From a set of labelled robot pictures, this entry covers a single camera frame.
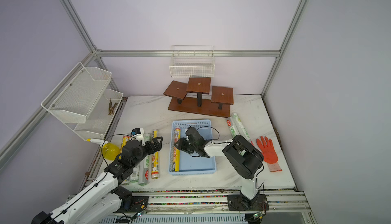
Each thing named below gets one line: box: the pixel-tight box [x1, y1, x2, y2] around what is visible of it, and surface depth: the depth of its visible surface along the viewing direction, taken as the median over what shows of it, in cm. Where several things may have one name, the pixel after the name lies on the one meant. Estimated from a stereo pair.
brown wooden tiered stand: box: [163, 77, 235, 118], surface depth 106 cm
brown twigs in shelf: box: [107, 98, 118, 116], surface depth 97 cm
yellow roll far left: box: [118, 135, 131, 155], surface depth 95 cm
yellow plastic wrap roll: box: [172, 126, 181, 172], surface depth 88 cm
